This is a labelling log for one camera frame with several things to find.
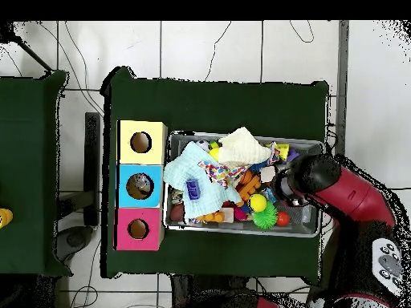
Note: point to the wooden box with three holes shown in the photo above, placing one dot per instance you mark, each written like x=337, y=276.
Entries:
x=128, y=150

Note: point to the blue plastic building block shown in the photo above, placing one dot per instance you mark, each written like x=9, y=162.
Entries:
x=192, y=190

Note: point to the mint green waffle cloth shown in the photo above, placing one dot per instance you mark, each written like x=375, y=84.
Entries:
x=192, y=170

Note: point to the black rod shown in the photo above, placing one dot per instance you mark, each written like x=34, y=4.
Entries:
x=35, y=56

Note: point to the grey metal post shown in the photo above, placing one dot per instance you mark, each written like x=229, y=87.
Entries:
x=342, y=64

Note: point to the yellow tennis ball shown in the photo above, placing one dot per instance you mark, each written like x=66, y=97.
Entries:
x=214, y=153

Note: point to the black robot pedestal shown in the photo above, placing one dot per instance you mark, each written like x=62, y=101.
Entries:
x=205, y=288

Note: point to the yellow wedge block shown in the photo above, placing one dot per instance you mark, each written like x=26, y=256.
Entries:
x=283, y=150

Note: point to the plain yellow ball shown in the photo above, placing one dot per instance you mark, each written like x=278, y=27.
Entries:
x=257, y=202

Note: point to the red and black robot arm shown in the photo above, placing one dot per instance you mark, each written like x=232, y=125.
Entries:
x=350, y=192

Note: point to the colourful polka dot cloth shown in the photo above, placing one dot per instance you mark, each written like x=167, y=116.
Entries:
x=221, y=173

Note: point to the dark green table cloth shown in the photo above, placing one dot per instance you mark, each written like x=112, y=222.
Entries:
x=29, y=160
x=208, y=106

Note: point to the yellow toy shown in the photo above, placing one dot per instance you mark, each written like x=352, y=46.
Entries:
x=5, y=217

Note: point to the cream waffle cloth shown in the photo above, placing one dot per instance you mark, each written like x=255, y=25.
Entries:
x=240, y=149

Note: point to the clear packet with blue print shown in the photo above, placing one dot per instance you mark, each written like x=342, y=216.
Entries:
x=143, y=183

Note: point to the small blue-white plastic packet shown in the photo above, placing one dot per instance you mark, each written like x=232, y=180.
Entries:
x=270, y=195

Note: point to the green spiky rubber ball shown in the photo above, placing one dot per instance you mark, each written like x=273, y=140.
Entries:
x=266, y=218

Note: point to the small black-white soccer ball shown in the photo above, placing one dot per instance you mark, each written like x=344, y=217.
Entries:
x=203, y=145

